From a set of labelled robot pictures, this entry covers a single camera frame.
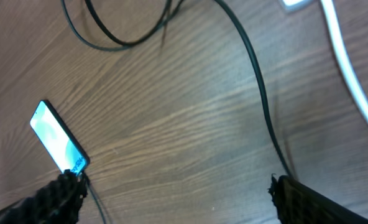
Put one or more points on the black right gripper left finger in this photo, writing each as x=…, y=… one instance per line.
x=57, y=202

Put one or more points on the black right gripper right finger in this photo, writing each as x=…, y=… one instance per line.
x=297, y=203

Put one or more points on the black smartphone with blue screen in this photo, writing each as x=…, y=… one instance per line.
x=58, y=140

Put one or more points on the white power strip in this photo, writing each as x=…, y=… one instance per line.
x=294, y=5

